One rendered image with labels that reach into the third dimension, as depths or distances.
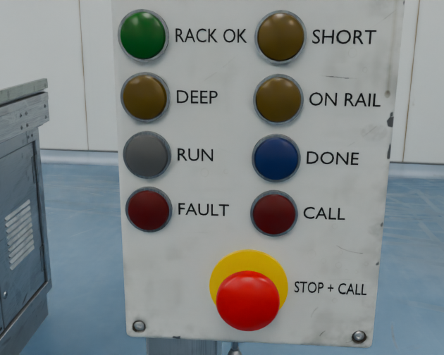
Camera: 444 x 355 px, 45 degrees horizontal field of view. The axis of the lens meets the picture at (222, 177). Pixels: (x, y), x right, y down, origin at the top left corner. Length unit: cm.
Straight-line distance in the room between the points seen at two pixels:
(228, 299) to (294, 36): 16
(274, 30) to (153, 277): 18
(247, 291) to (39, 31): 407
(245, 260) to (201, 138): 9
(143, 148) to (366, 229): 15
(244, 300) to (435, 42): 376
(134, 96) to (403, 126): 378
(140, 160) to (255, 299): 11
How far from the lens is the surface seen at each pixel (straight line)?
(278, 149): 33
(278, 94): 32
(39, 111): 187
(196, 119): 33
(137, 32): 33
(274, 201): 34
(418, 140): 411
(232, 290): 34
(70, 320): 214
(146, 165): 34
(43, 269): 208
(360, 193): 35
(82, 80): 424
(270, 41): 32
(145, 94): 33
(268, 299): 34
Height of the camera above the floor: 107
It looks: 16 degrees down
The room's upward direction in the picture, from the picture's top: straight up
